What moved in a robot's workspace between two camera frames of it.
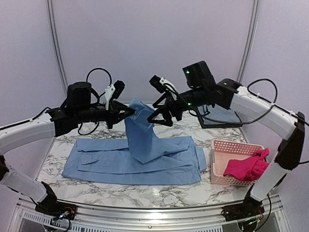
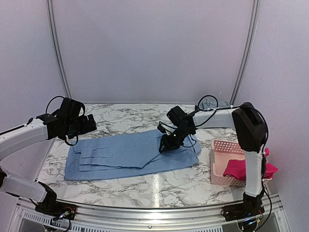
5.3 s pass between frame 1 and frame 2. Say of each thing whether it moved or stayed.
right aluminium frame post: stayed
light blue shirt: moved
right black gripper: moved
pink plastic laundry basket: stayed
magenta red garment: stayed
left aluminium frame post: stayed
